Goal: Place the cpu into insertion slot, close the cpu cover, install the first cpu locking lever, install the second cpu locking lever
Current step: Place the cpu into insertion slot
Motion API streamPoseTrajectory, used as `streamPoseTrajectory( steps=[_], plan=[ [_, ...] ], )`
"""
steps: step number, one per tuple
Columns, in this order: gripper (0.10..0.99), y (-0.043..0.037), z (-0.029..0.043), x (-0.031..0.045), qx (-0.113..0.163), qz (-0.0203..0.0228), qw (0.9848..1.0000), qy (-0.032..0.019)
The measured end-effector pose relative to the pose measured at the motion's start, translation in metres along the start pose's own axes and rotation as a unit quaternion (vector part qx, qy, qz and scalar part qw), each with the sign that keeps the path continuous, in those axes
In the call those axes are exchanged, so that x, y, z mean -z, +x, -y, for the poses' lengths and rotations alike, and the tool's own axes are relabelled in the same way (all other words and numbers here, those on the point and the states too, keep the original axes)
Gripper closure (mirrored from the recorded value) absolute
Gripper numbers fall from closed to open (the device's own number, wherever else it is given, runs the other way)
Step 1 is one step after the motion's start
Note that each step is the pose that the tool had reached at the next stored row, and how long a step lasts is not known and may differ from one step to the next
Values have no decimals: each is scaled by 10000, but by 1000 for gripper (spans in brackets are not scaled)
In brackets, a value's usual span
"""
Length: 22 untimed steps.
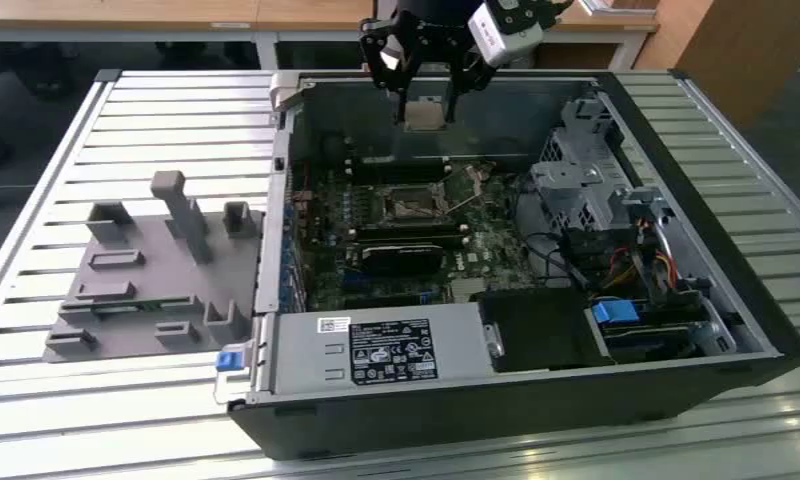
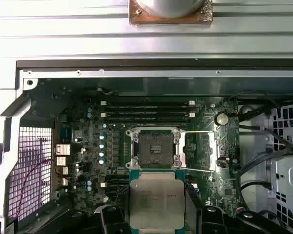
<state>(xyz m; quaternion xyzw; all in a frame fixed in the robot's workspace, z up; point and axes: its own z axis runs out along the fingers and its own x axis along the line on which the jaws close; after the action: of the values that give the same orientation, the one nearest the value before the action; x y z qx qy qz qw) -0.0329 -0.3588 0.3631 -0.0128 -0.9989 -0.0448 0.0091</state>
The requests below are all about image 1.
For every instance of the wooden desk white frame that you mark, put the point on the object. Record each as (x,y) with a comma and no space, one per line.
(140,12)

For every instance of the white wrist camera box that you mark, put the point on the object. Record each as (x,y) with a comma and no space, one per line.
(506,35)

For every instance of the black open PC case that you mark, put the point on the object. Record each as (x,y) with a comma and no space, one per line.
(506,415)

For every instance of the small black graphics card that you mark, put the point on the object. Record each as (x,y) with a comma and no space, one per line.
(400,257)

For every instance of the brown wooden cabinet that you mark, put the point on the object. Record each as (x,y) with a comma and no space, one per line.
(747,50)

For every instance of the silver metal drive cage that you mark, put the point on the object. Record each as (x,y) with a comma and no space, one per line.
(573,200)

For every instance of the white paper stack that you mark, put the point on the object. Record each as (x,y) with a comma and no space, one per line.
(607,4)

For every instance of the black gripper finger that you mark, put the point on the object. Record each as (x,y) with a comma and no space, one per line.
(468,65)
(388,60)

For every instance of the small silver heat sink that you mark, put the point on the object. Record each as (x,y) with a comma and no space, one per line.
(468,290)

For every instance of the blue case latch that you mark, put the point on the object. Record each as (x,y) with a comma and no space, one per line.
(229,361)

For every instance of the grey parts rack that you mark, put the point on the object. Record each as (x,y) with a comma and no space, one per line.
(146,280)

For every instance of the black installed RAM sticks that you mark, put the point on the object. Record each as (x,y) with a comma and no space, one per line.
(406,234)

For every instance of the grey power supply unit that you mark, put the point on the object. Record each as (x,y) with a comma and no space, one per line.
(306,350)

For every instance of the CPU socket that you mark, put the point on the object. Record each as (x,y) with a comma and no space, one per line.
(413,207)

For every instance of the silver square CPU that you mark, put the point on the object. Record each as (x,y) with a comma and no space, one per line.
(426,116)

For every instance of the green motherboard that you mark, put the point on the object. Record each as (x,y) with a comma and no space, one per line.
(500,240)

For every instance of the blue disk carrier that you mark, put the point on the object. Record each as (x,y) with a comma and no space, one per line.
(615,314)

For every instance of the green RAM stick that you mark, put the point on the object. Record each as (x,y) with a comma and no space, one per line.
(146,305)

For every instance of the empty black RAM slots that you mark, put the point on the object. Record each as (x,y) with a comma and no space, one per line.
(400,167)

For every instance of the black office chair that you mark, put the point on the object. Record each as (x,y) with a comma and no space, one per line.
(39,70)

